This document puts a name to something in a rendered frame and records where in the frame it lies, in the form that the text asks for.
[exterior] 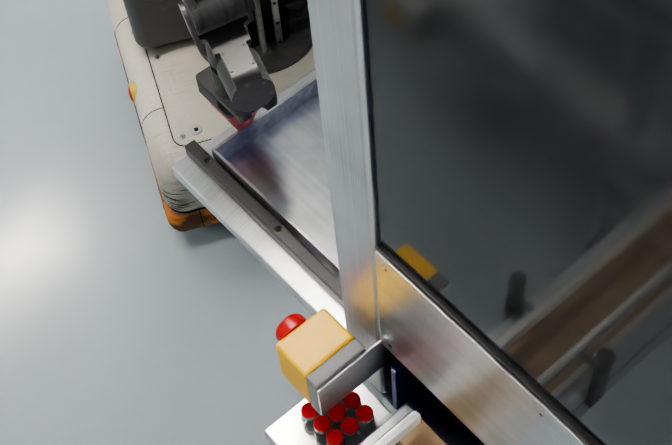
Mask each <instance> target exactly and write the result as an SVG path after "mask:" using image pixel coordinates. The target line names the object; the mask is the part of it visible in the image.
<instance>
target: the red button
mask: <svg viewBox="0 0 672 445"><path fill-rule="evenodd" d="M306 320H307V319H306V318H305V317H304V316H303V315H302V314H298V313H293V314H291V315H289V316H287V317H286V318H285V319H283V320H282V321H281V323H280V324H279V325H278V327H277V329H276V332H275V334H276V339H277V340H278V341H280V340H282V339H283V338H284V337H286V336H287V335H288V334H290V333H291V332H292V331H294V330H295V329H296V328H297V327H299V326H300V325H301V324H303V323H304V322H305V321H306Z"/></svg>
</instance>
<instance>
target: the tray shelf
mask: <svg viewBox="0 0 672 445"><path fill-rule="evenodd" d="M314 77H316V69H314V70H313V71H311V72H310V73H308V74H307V75H305V76H304V77H302V78H301V79H299V80H298V81H296V82H295V83H293V84H292V85H291V86H289V87H288V88H286V89H285V90H283V91H282V92H280V93H279V94H277V102H280V101H281V100H283V99H284V98H286V97H287V96H289V95H290V94H291V93H293V92H294V91H296V90H297V89H299V88H300V87H301V86H303V85H304V84H306V83H307V82H309V81H310V80H312V79H313V78H314ZM266 111H267V110H266V109H265V108H263V107H262V108H260V109H259V110H258V111H257V113H256V115H255V117H254V119H255V118H257V117H258V116H260V115H261V114H263V113H264V112H266ZM237 131H238V130H237V129H236V128H234V127H233V126H232V125H231V126H230V127H228V128H227V129H226V130H224V131H223V132H221V133H220V134H218V135H217V136H215V137H214V138H212V139H211V140H209V141H208V142H206V143H205V144H203V145H202V146H201V147H202V148H203V149H204V150H205V151H206V152H208V153H209V154H210V155H211V156H212V157H213V154H212V150H211V149H212V148H214V147H215V146H217V145H218V144H220V143H221V142H222V141H224V140H225V139H227V138H228V137H230V136H231V135H232V134H234V133H235V132H237ZM172 170H173V174H174V176H175V177H176V178H177V179H178V180H179V181H180V182H181V183H182V184H183V185H184V186H185V187H186V188H187V189H188V190H189V191H190V192H191V193H192V194H193V195H194V196H195V197H196V198H197V199H198V200H199V201H200V202H201V203H202V204H203V205H204V206H205V207H206V208H207V209H208V210H209V211H210V212H211V213H212V214H213V215H214V216H215V217H216V218H217V219H218V220H219V221H220V222H221V223H222V224H223V225H224V226H225V227H226V228H227V229H228V230H229V231H230V232H231V233H232V234H233V235H234V236H235V237H236V238H237V239H238V240H239V241H240V242H241V243H242V244H243V245H244V246H245V247H246V248H247V249H248V250H249V251H250V252H251V253H252V254H253V255H254V256H255V257H256V258H257V259H258V260H259V261H260V262H261V263H262V264H263V265H264V266H265V267H266V268H267V269H268V270H269V271H270V272H271V273H272V274H273V275H274V276H275V277H276V278H277V279H278V280H279V282H280V283H281V284H282V285H283V286H284V287H285V288H286V289H287V290H288V291H289V292H290V293H291V294H292V295H293V296H294V297H295V298H296V299H297V300H298V301H299V302H300V303H301V304H302V305H303V306H304V307H305V308H306V309H307V310H308V311H309V312H310V313H311V314H312V315H314V314H315V313H317V312H318V311H319V310H321V309H323V308H325V309H326V310H327V311H328V312H329V313H330V314H331V315H332V316H333V317H334V318H335V319H336V320H338V321H339V322H340V323H341V324H342V325H343V326H344V327H345V328H346V322H345V314H344V308H343V307H342V306H341V305H340V304H339V303H338V302H337V301H336V300H335V299H334V298H333V297H332V296H331V295H330V294H329V293H328V292H327V291H326V290H325V289H323V288H322V287H321V286H320V285H319V284H318V283H317V282H316V281H315V280H314V279H313V278H312V277H311V276H310V275H309V274H308V273H307V272H306V271H305V270H304V269H303V268H302V267H301V266H300V265H299V264H298V263H297V262H296V261H295V260H294V259H293V258H292V257H291V256H290V255H289V254H288V253H287V252H286V251H285V250H284V249H283V248H282V247H281V246H280V245H279V244H278V243H277V242H276V241H275V240H274V239H273V238H272V237H271V236H270V235H269V234H268V233H267V232H266V231H264V230H263V229H262V228H261V227H260V226H259V225H258V224H257V223H256V222H255V221H254V220H253V219H252V218H251V217H250V216H249V215H248V214H247V213H246V212H245V211H244V210H243V209H242V208H241V207H240V206H239V205H238V204H237V203H236V202H235V201H234V200H233V199H232V198H231V197H230V196H229V195H228V194H227V193H226V192H225V191H224V190H223V189H222V188H221V187H220V186H219V185H218V184H217V183H216V182H215V181H214V180H213V179H212V178H211V177H210V176H209V175H208V174H206V173H205V172H204V171H203V170H202V169H201V168H200V167H199V166H198V165H197V164H196V163H195V162H194V161H193V160H192V159H191V158H190V157H189V156H188V155H187V156H186V157H184V158H183V159H181V160H180V161H178V162H177V163H175V164H174V165H173V166H172Z"/></svg>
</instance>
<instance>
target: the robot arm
mask: <svg viewBox="0 0 672 445"><path fill-rule="evenodd" d="M177 5H178V6H179V8H180V10H181V13H182V15H183V18H184V20H185V22H186V25H187V29H189V32H190V34H191V36H192V39H193V40H194V42H195V44H196V46H198V45H200V44H203V43H205V47H206V51H207V56H208V60H209V65H210V66H208V67H207V68H205V69H204V70H202V71H201V72H199V73H197V74H196V76H195V77H196V81H197V85H198V89H199V92H200V93H201V94H202V95H203V96H204V97H205V98H206V99H207V100H208V101H209V102H210V105H211V106H213V107H214V108H215V109H216V110H217V111H218V112H219V113H220V114H221V115H222V116H223V117H224V118H225V119H226V120H227V121H228V122H229V123H230V124H231V125H232V126H233V127H234V128H236V129H237V130H240V129H241V128H243V127H244V126H245V125H247V124H248V123H250V122H251V121H253V120H254V117H255V115H256V113H257V111H258V110H259V109H260V108H262V107H263V108H265V109H266V110H270V109H271V108H273V107H274V106H276V105H277V103H278V102H277V93H276V91H275V85H274V83H273V81H272V80H271V78H270V76H269V74H268V72H267V70H266V68H265V66H264V64H263V62H262V60H261V58H260V56H259V54H258V53H257V52H256V51H255V50H254V49H252V48H251V45H250V43H252V40H251V38H250V36H249V33H248V27H247V24H249V23H250V22H252V21H254V20H255V19H254V16H253V13H252V10H254V9H256V7H255V4H254V1H253V0H182V2H179V3H178V4H177Z"/></svg>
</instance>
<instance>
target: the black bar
mask: <svg viewBox="0 0 672 445"><path fill-rule="evenodd" d="M185 150H186V154H187V155H188V156H189V157H190V158H191V159H192V160H193V161H194V162H195V163H196V164H197V165H198V166H199V167H200V168H201V169H202V170H203V171H204V172H205V173H206V174H208V175H209V176H210V177H211V178H212V179H213V180H214V181H215V182H216V183H217V184H218V185H219V186H220V187H221V188H222V189H223V190H224V191H225V192H226V193H227V194H228V195H229V196H230V197H231V198H232V199H233V200H234V201H235V202H236V203H237V204H238V205H239V206H240V207H241V208H242V209H243V210H244V211H245V212H246V213H247V214H248V215H249V216H250V217H251V218H252V219H253V220H254V221H255V222H256V223H257V224H258V225H259V226H260V227H261V228H262V229H263V230H264V231H266V232H267V233H268V234H269V235H270V236H271V237H272V238H273V239H274V240H275V241H276V242H277V243H278V244H279V245H280V246H281V247H282V248H283V249H284V250H285V251H286V252H287V253H288V254H289V255H290V256H291V257H292V258H293V259H294V260H295V261H296V262H297V263H298V264H299V265H300V266H301V267H302V268H303V269H304V270H305V271H306V272H307V273H308V274H309V275H310V276H311V277H312V278H313V279H314V280H315V281H316V282H317V283H318V284H319V285H320V286H321V287H322V288H323V289H325V290H326V291H327V292H328V293H329V294H330V295H331V296H332V297H333V298H334V299H335V300H336V301H337V302H338V303H339V304H340V305H341V306H342V307H343V308H344V305H343V297H342V288H341V281H340V280H339V279H338V278H337V277H336V276H335V275H334V274H333V273H332V272H331V271H330V270H329V269H327V268H326V267H325V266H324V265H323V264H322V263H321V262H320V261H319V260H318V259H317V258H316V257H315V256H314V255H313V254H312V253H311V252H310V251H309V250H308V249H307V248H306V247H305V246H304V245H303V244H302V243H301V242H300V241H299V240H297V239H296V238H295V237H294V236H293V235H292V234H291V233H290V232H289V231H288V230H287V229H286V228H285V227H284V226H283V225H282V224H281V223H280V222H279V221H278V220H277V219H276V218H275V217H274V216H273V215H272V214H271V213H270V212H269V211H268V210H266V209H265V208H264V207H263V206H262V205H261V204H260V203H259V202H258V201H257V200H256V199H255V198H254V197H253V196H252V195H251V194H250V193H249V192H248V191H247V190H246V189H245V188H244V187H243V186H242V185H241V184H240V183H239V182H238V181H236V180H235V179H234V178H233V177H232V176H231V175H230V174H229V173H228V172H227V171H226V170H225V169H224V168H223V167H222V166H221V165H220V164H219V163H218V162H217V161H216V160H215V159H214V158H213V157H212V156H211V155H210V154H209V153H208V152H206V151H205V150H204V149H203V148H202V147H201V146H200V145H199V144H198V143H197V142H196V141H195V140H193V141H191V142H190V143H188V144H187V145H185Z"/></svg>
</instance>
